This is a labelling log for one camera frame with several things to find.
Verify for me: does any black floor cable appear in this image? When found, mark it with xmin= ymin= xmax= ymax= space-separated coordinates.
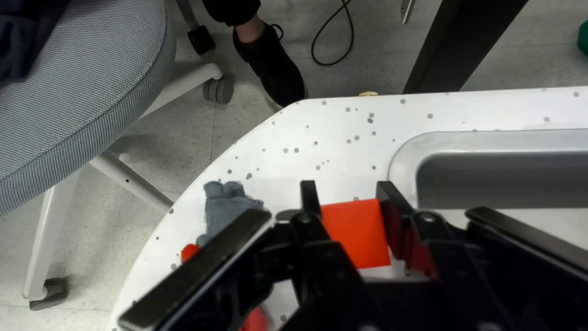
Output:
xmin=309 ymin=0 xmax=359 ymax=68

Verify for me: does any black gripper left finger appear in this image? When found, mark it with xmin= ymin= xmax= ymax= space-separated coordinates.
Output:
xmin=298 ymin=179 xmax=326 ymax=225

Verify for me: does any black shoe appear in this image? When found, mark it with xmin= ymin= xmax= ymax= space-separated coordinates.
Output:
xmin=232 ymin=21 xmax=307 ymax=111

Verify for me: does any green object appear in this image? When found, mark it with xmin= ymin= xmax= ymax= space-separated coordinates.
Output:
xmin=576 ymin=21 xmax=588 ymax=59

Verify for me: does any grey toy figure red blue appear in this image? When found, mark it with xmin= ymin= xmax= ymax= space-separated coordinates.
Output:
xmin=181 ymin=179 xmax=272 ymax=331

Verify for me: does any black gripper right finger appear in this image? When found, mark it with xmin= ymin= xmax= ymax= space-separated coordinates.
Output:
xmin=375 ymin=179 xmax=432 ymax=276

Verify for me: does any orange cube block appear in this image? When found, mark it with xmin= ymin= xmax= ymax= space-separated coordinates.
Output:
xmin=320 ymin=197 xmax=394 ymax=272

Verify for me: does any black desk leg frame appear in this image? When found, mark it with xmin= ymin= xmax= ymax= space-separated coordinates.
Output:
xmin=403 ymin=0 xmax=530 ymax=96

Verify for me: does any grey office chair seat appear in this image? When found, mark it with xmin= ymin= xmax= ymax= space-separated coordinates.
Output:
xmin=0 ymin=0 xmax=171 ymax=217

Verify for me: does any white speckled toy kitchen counter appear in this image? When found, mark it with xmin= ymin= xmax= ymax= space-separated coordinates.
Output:
xmin=109 ymin=85 xmax=588 ymax=331

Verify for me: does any grey office chair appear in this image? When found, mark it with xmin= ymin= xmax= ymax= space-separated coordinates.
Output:
xmin=21 ymin=61 xmax=225 ymax=302

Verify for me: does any grey chair caster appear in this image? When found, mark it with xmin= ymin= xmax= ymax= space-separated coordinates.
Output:
xmin=203 ymin=76 xmax=237 ymax=105

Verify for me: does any dark blue garment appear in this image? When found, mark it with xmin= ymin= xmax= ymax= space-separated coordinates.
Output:
xmin=0 ymin=0 xmax=70 ymax=83

